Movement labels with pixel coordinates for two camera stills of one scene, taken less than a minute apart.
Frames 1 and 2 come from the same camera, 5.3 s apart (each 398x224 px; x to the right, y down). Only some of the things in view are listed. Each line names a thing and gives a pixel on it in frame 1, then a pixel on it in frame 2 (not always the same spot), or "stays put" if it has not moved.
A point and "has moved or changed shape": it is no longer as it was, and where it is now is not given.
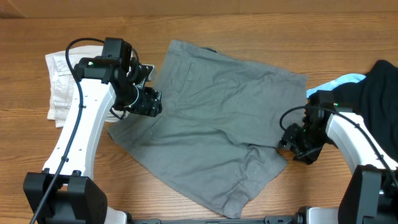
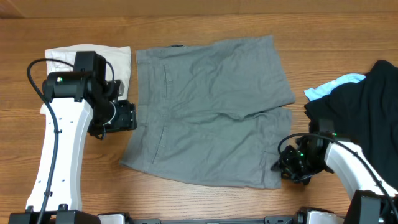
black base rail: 275,219 stays put
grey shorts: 212,141 has moved or changed shape
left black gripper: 151,99 to 127,117
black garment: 375,100 stays put
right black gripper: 294,139 to 286,161
